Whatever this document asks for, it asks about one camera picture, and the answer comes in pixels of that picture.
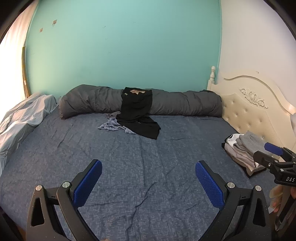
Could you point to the black pants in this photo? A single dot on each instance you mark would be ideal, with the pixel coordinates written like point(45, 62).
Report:
point(135, 109)

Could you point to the grey rolled duvet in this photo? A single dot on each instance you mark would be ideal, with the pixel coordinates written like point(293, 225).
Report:
point(92, 99)

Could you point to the grey folded garment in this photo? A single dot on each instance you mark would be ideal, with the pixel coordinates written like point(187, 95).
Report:
point(252, 141)

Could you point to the light blue blanket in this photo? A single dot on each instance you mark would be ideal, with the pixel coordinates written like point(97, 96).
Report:
point(20, 120)

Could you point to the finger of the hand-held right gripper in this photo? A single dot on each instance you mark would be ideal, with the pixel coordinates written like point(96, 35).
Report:
point(274, 149)
point(263, 158)

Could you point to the bright window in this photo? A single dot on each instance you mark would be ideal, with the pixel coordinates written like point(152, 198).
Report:
point(16, 46)

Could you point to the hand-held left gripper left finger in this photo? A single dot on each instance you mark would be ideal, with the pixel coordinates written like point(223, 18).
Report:
point(89, 180)

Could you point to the cream tufted headboard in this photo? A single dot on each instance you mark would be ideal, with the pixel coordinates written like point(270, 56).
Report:
point(242, 111)

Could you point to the white garment with black trim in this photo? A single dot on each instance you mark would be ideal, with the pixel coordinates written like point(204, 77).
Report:
point(232, 139)

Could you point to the person's right hand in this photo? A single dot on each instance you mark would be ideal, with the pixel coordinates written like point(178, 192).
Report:
point(275, 195)

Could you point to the wooden frame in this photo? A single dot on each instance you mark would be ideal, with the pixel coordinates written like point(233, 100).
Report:
point(25, 69)

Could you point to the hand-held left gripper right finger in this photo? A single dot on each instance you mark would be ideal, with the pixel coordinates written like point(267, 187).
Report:
point(209, 183)

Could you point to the grey-blue patterned garment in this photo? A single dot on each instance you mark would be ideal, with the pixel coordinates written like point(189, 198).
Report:
point(111, 125)

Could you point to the beige folded garment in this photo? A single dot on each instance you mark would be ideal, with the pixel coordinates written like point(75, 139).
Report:
point(238, 154)

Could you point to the black folded garment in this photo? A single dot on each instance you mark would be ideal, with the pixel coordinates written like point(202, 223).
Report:
point(254, 170)

